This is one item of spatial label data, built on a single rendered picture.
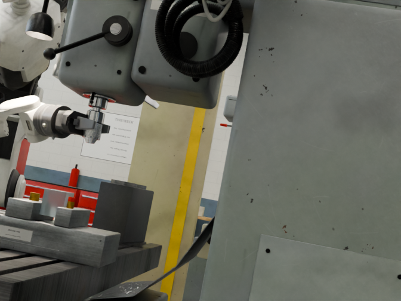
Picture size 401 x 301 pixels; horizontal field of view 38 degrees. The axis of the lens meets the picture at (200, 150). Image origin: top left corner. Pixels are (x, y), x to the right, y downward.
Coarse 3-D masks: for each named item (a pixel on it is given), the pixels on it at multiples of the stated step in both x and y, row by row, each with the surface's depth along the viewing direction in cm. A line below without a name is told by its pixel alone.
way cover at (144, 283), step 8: (208, 224) 126; (208, 232) 142; (200, 240) 136; (192, 248) 131; (200, 248) 155; (184, 256) 127; (192, 256) 147; (184, 264) 157; (168, 272) 128; (160, 280) 149; (112, 288) 144; (120, 288) 143; (128, 288) 141; (136, 288) 140; (144, 288) 126; (96, 296) 130; (104, 296) 129; (112, 296) 128; (120, 296) 127; (128, 296) 126
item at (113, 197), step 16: (112, 192) 192; (128, 192) 191; (144, 192) 202; (96, 208) 193; (112, 208) 192; (128, 208) 190; (144, 208) 205; (96, 224) 192; (112, 224) 191; (128, 224) 192; (144, 224) 207; (128, 240) 194
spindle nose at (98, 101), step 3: (90, 96) 148; (90, 99) 147; (96, 99) 147; (99, 99) 147; (102, 99) 147; (105, 99) 148; (96, 102) 146; (99, 102) 147; (102, 102) 147; (105, 102) 148; (90, 105) 147; (93, 105) 146; (96, 105) 146; (99, 105) 147; (102, 105) 147; (105, 105) 148; (105, 108) 148
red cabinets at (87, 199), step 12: (24, 144) 668; (24, 156) 675; (24, 168) 683; (36, 180) 628; (24, 192) 628; (36, 192) 626; (72, 192) 620; (84, 192) 615; (96, 192) 611; (84, 204) 612
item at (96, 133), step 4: (88, 116) 147; (92, 116) 146; (96, 116) 146; (100, 116) 147; (96, 120) 146; (100, 120) 147; (96, 124) 146; (100, 124) 147; (96, 128) 146; (100, 128) 147; (84, 132) 146; (88, 132) 146; (92, 132) 146; (96, 132) 146; (100, 132) 148; (84, 136) 146; (88, 136) 146; (92, 136) 146; (96, 136) 146; (100, 136) 148
